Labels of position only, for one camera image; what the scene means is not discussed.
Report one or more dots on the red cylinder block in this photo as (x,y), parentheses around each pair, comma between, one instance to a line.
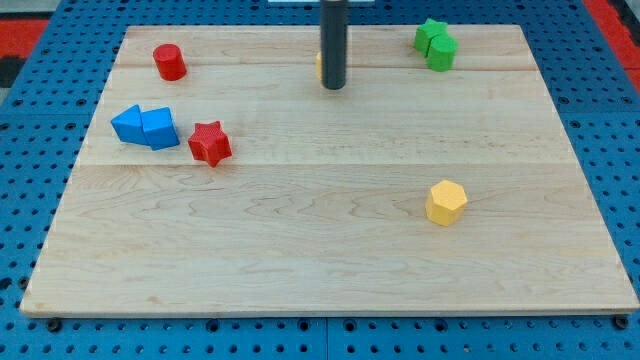
(169,62)

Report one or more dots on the light wooden board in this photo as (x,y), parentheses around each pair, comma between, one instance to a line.
(320,210)

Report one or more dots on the green star block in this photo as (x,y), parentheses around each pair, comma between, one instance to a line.
(426,32)

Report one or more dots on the green cylinder block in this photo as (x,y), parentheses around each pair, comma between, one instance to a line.
(441,53)

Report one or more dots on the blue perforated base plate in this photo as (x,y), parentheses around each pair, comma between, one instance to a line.
(587,61)

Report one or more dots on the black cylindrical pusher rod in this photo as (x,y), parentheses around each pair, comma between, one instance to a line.
(333,43)

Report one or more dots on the red star block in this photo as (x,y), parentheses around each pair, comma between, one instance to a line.
(209,143)

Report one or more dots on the blue cube block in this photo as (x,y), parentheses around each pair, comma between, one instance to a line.
(159,129)

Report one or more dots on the yellow heart block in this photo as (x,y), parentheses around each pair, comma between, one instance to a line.
(318,66)

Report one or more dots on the blue triangle block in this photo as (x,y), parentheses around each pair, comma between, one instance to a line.
(128,126)

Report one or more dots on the yellow hexagon block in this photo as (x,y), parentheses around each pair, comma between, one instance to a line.
(445,203)

